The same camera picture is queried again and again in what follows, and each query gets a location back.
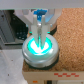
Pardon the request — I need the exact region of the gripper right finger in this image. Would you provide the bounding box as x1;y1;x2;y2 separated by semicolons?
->
39;9;63;48

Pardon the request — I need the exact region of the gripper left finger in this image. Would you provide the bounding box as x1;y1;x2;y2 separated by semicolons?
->
14;9;41;48

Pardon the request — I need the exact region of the green button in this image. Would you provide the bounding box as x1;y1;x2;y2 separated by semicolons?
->
21;30;60;70

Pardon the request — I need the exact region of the wooden drawer box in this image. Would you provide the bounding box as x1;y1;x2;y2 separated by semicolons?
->
21;9;84;84

